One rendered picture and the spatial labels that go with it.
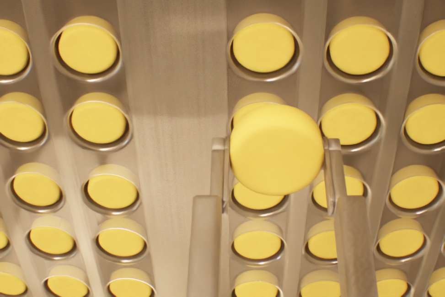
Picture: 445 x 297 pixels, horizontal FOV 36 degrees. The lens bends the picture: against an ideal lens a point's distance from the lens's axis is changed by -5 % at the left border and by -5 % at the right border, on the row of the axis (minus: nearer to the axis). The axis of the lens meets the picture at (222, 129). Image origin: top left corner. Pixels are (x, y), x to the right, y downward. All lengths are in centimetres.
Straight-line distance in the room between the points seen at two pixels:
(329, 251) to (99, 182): 6
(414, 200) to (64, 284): 9
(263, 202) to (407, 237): 4
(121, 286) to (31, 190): 4
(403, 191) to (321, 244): 2
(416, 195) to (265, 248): 4
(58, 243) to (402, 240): 8
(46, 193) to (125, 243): 2
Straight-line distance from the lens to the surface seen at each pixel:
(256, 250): 17
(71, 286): 19
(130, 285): 18
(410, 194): 16
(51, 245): 17
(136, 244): 17
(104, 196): 16
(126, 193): 15
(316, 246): 17
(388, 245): 17
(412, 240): 17
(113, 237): 17
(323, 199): 15
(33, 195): 16
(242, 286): 18
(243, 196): 15
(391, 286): 18
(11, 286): 19
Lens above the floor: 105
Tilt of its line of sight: 47 degrees down
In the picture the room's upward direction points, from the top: 178 degrees counter-clockwise
